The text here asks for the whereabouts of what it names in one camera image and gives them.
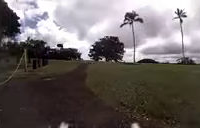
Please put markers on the green grass field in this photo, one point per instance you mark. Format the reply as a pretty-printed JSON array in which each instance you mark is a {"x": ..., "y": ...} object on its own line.
[{"x": 161, "y": 90}]

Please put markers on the row of dark posts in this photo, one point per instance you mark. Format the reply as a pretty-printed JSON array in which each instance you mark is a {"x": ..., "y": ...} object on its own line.
[{"x": 34, "y": 63}]

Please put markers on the tall palm tree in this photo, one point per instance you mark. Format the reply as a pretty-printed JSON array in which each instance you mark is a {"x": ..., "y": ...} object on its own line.
[
  {"x": 133, "y": 33},
  {"x": 181, "y": 33}
]

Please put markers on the dark dirt path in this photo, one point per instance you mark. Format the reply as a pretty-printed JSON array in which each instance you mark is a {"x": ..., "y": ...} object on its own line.
[{"x": 59, "y": 100}]

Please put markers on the dark tree line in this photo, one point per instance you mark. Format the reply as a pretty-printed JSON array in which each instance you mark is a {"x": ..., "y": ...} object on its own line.
[{"x": 54, "y": 52}]

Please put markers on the grass strip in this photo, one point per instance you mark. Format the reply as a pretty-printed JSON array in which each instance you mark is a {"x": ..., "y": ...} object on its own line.
[{"x": 51, "y": 68}]

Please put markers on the broad round dark tree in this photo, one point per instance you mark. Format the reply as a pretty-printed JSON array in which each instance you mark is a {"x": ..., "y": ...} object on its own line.
[{"x": 107, "y": 49}]

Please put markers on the large dark tree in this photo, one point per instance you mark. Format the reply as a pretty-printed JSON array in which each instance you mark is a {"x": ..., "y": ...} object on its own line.
[{"x": 1, "y": 23}]

